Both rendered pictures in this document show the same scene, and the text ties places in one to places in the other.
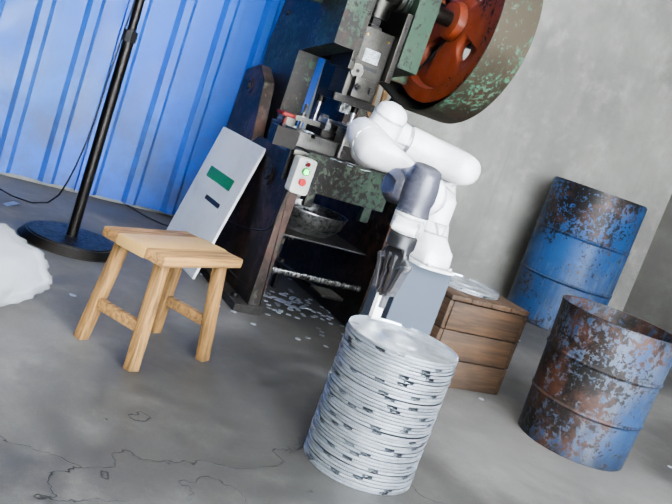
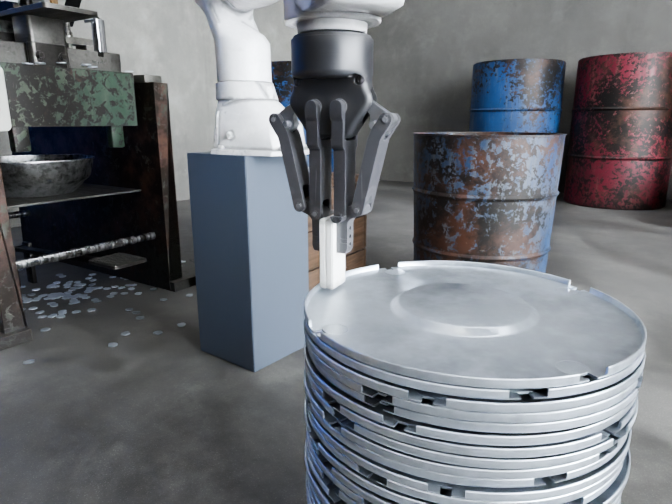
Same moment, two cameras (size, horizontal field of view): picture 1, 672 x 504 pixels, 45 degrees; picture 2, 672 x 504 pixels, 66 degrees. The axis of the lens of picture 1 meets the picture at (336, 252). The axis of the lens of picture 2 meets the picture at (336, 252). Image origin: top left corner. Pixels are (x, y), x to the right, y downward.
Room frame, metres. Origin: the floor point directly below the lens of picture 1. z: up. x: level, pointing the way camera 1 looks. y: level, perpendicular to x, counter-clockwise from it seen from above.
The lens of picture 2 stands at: (1.65, 0.08, 0.52)
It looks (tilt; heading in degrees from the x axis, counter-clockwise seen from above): 14 degrees down; 333
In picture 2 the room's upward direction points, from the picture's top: straight up
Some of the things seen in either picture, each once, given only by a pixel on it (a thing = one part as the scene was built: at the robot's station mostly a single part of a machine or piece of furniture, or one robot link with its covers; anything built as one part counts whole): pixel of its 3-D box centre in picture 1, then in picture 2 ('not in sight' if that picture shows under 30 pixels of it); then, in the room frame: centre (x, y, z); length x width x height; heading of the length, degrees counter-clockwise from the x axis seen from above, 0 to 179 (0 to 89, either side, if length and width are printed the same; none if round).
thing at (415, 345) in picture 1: (403, 339); (462, 306); (1.99, -0.23, 0.35); 0.29 x 0.29 x 0.01
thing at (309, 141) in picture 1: (330, 146); (16, 60); (3.39, 0.17, 0.68); 0.45 x 0.30 x 0.06; 119
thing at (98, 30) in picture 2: not in sight; (98, 34); (3.37, -0.05, 0.75); 0.03 x 0.03 x 0.10; 29
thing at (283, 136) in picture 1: (279, 149); not in sight; (3.04, 0.32, 0.62); 0.10 x 0.06 x 0.20; 119
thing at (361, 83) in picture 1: (364, 62); not in sight; (3.36, 0.14, 1.04); 0.17 x 0.15 x 0.30; 29
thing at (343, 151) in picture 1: (352, 144); (48, 38); (3.24, 0.08, 0.72); 0.25 x 0.14 x 0.14; 29
